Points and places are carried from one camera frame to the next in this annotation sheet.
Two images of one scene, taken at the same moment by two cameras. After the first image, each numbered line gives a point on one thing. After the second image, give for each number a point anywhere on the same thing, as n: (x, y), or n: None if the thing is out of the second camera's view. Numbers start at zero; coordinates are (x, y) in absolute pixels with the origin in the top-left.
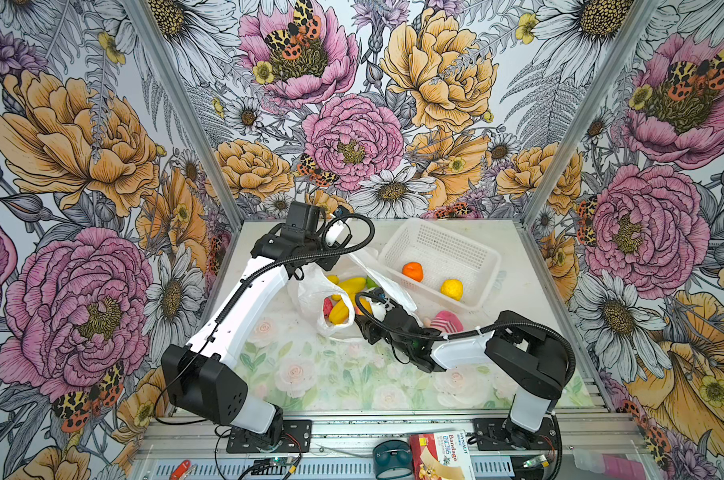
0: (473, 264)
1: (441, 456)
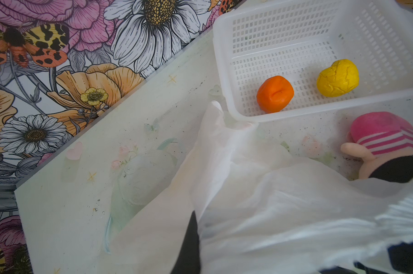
0: (280, 59)
1: None
